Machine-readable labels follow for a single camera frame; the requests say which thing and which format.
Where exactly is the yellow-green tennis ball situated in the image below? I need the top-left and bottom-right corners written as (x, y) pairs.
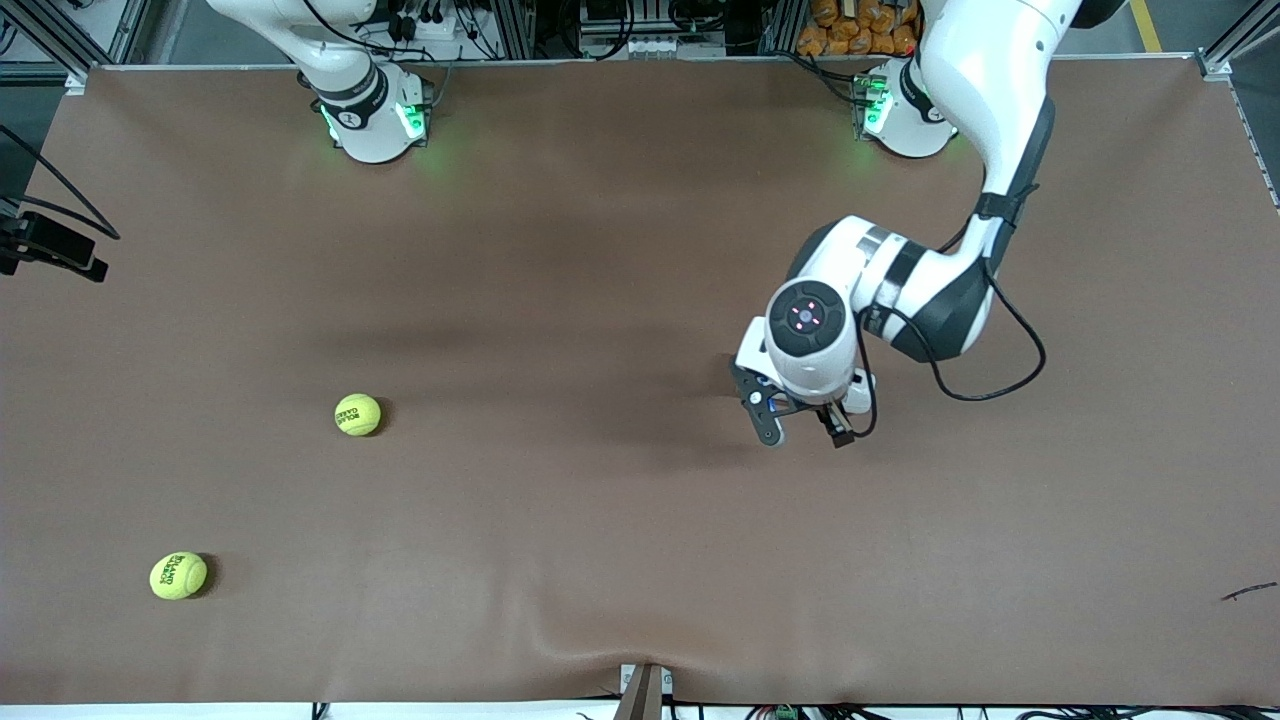
top-left (149, 552), bottom-right (209, 601)
top-left (334, 393), bottom-right (382, 437)

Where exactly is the brown table mat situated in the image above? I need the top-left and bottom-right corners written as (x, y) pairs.
top-left (0, 55), bottom-right (1280, 706)

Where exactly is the orange objects pile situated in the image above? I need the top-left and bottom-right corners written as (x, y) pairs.
top-left (797, 0), bottom-right (921, 57)

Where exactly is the grey control box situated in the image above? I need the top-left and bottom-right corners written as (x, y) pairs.
top-left (578, 0), bottom-right (731, 59)

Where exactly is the white power strip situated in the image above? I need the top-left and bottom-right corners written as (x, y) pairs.
top-left (385, 0), bottom-right (476, 43)

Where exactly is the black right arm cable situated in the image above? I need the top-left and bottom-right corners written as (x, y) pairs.
top-left (0, 123), bottom-right (123, 241)

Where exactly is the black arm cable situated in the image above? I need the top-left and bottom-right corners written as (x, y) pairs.
top-left (0, 123), bottom-right (123, 241)
top-left (815, 265), bottom-right (1049, 449)

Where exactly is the aluminium frame profile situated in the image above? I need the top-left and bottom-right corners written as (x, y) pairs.
top-left (1198, 0), bottom-right (1280, 211)
top-left (0, 0), bottom-right (151, 91)

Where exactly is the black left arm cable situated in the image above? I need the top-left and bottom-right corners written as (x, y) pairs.
top-left (815, 265), bottom-right (1049, 449)

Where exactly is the metal table clamp bracket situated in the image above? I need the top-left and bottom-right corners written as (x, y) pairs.
top-left (618, 662), bottom-right (674, 720)

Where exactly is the aluminium frame post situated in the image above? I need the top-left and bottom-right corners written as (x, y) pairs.
top-left (762, 0), bottom-right (803, 56)
top-left (490, 0), bottom-right (546, 61)

